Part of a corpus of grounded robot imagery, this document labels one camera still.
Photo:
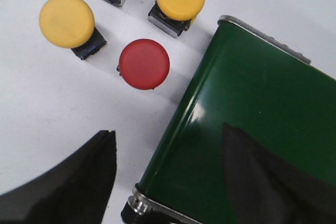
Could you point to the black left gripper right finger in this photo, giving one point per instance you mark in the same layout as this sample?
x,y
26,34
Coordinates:
x,y
264,188

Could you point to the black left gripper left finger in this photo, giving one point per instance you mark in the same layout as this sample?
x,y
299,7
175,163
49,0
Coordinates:
x,y
77,190

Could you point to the red push button sideways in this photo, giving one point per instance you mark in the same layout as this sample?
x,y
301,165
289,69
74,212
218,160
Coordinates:
x,y
144,64

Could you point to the yellow mushroom push button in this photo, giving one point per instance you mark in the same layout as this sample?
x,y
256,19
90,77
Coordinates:
x,y
71,24
174,16

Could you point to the conveyor end roller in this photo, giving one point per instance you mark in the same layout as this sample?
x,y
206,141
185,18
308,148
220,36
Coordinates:
x,y
141,209

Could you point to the green conveyor belt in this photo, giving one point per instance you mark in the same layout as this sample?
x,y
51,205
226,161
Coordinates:
x,y
285,104

